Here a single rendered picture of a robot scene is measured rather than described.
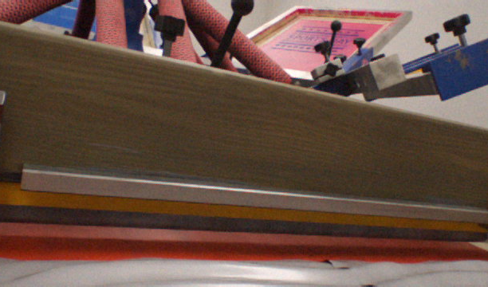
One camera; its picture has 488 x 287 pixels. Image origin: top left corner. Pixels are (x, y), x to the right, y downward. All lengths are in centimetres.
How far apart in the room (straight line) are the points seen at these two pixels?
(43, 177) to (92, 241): 5
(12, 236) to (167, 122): 10
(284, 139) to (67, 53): 13
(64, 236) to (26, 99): 8
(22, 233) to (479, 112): 257
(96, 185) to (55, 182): 2
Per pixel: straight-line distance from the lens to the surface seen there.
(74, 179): 23
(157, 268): 22
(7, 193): 25
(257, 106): 26
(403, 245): 39
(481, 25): 284
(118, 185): 23
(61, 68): 23
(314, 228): 32
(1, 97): 21
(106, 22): 79
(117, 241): 26
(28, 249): 24
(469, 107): 275
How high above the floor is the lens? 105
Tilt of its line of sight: 6 degrees down
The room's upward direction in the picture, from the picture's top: 11 degrees clockwise
